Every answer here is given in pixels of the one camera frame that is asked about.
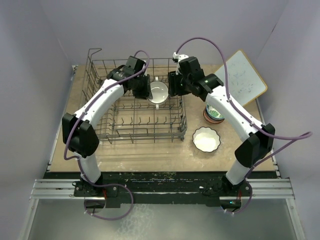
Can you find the white cup with handle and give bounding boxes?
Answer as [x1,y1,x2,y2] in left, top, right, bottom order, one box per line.
[147,77,169,110]

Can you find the aluminium rail frame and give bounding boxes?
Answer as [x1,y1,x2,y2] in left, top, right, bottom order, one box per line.
[19,179,306,240]

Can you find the orange red patterned bowl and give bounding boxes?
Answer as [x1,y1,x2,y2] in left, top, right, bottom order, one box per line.
[203,112,224,124]

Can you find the green leaf patterned bowl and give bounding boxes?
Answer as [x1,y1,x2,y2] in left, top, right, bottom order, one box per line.
[206,104,225,120]

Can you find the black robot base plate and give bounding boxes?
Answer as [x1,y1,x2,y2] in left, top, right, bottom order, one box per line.
[72,171,252,208]

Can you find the small whiteboard yellow frame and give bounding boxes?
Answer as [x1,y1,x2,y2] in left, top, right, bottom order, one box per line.
[226,49,268,106]

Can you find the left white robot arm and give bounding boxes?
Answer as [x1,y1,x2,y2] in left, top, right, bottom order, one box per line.
[62,56,150,196]

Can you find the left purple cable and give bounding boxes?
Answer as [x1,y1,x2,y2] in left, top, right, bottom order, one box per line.
[63,50,151,221]

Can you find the grey wire dish rack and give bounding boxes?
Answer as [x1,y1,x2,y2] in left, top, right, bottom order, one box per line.
[80,48,187,144]

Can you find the white fluted bowl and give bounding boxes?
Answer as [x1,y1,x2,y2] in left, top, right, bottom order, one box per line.
[192,127,221,153]

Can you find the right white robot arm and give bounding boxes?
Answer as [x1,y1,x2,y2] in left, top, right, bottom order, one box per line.
[168,53,275,196]

